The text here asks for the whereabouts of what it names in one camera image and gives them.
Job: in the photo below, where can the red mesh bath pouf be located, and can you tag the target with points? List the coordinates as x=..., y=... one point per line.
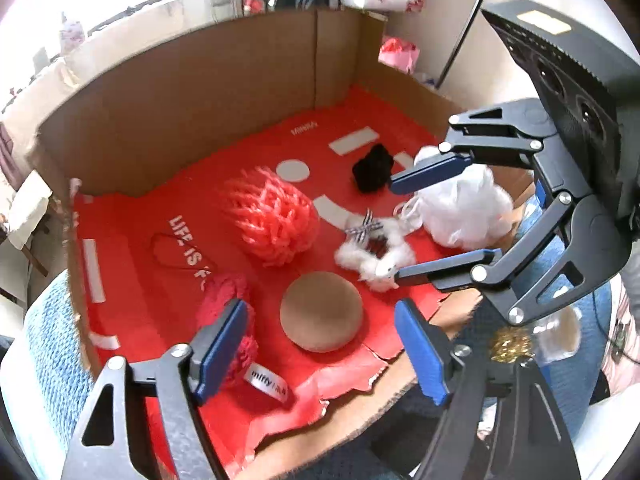
x=270, y=215

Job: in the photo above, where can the clear jar with gold beads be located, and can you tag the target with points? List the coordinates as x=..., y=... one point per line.
x=560, y=335

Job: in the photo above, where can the blue knitted blanket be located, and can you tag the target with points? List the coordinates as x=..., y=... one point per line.
x=50, y=335

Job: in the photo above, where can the white mesh bath pouf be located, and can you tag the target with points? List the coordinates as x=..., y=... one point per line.
x=460, y=215

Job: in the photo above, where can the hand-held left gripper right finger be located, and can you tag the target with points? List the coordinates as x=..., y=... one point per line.
x=425, y=355

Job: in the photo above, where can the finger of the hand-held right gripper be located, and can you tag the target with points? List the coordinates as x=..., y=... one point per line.
x=430, y=172
x=440, y=270

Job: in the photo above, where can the brown cardboard box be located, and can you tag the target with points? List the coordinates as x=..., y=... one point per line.
x=175, y=110

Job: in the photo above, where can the white fluffy scrunchie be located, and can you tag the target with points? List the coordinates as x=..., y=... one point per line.
x=355, y=257

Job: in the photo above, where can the pink gift bag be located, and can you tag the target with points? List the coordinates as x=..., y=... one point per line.
x=400, y=55

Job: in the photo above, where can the black scrunchie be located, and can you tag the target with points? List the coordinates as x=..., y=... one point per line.
x=370, y=170

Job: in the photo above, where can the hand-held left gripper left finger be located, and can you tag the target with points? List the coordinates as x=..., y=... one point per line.
x=222, y=355

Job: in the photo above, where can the person's pink clothing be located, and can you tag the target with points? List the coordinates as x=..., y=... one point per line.
x=627, y=330

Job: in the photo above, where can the tan round sponge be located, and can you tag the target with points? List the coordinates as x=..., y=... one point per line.
x=320, y=310

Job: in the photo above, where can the red knitted soft toy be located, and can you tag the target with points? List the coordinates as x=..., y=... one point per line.
x=220, y=290

